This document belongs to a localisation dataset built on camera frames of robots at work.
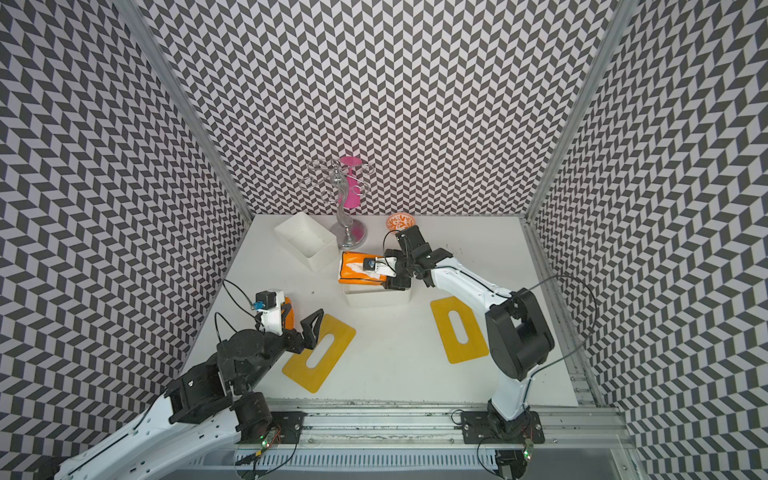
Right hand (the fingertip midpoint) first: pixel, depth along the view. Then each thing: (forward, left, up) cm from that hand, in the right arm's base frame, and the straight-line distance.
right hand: (388, 269), depth 89 cm
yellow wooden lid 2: (-27, +21, -12) cm, 37 cm away
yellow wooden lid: (-20, -19, -14) cm, 31 cm away
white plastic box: (-7, +3, -3) cm, 9 cm away
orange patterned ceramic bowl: (+30, -3, -10) cm, 32 cm away
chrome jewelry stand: (+24, +16, +15) cm, 33 cm away
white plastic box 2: (+25, +32, -17) cm, 44 cm away
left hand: (-19, +19, +9) cm, 28 cm away
